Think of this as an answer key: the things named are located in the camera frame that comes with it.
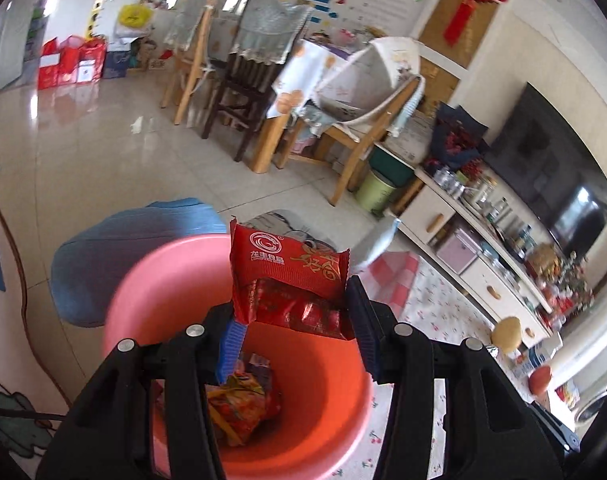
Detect dark wood dining chair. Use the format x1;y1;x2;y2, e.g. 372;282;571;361
202;0;311;163

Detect cat print child chair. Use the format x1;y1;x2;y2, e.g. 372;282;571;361
238;209;402;271

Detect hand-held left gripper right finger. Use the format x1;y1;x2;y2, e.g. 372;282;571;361
347;275;567;480

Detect gold gift basket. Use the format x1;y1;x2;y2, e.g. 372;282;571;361
526;242;559;273

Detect dark blue paper bag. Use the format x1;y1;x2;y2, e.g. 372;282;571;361
103;42;134;80

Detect light green waste bin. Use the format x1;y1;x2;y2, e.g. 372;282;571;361
354;169;399;218

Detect pack of small bottles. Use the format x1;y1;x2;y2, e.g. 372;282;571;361
433;165;467;196

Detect black flat television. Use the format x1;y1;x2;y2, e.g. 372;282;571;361
483;82;607;258

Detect dark red snack packet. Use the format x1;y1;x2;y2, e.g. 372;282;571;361
230;216;357;341

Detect light wood dining chair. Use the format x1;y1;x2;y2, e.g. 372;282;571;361
159;0;219;126
276;77;427;206

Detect pink plastic bucket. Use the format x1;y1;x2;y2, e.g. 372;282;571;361
102;234;375;478

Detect white washing machine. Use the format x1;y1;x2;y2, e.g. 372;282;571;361
568;382;607;426

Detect red gift bags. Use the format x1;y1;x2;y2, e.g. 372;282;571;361
37;35;108;91

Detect pink checked tablecloth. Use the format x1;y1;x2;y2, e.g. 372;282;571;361
361;252;421;321

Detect white television cabinet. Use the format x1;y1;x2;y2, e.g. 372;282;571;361
391;167;554;346

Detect dried flower bunch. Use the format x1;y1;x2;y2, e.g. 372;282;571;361
548;255;594;301

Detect cartoon print cushion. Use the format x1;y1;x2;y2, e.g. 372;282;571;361
0;195;74;478

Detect yellow pear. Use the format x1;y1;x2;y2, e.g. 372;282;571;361
492;316;523;353

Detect red apple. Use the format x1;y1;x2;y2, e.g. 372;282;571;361
528;365;554;396

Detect white cartoon tote bag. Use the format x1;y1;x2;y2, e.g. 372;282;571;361
316;36;423;124

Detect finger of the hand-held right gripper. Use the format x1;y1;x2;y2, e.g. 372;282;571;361
531;400;581;457

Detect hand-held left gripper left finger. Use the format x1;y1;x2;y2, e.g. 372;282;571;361
36;302;249;480

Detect dark green storage box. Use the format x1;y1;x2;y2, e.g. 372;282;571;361
368;145;417;186

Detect blue round stool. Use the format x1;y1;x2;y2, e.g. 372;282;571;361
50;199;229;328

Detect dark blue flower bouquet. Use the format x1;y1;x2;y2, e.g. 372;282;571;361
431;102;489;173

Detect yellow plastic bag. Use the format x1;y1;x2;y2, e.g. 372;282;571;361
119;4;151;28

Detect pink carry case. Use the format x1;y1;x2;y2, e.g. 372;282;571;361
436;227;481;276

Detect yellow red snack packet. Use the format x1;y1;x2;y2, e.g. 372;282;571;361
206;360;269;447

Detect orange print covered dining table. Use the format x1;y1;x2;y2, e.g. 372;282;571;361
248;40;344;173

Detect white bottle blue label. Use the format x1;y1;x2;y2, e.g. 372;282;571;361
526;332;564;367

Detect white rice bag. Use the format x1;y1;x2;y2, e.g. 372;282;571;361
398;110;439;161

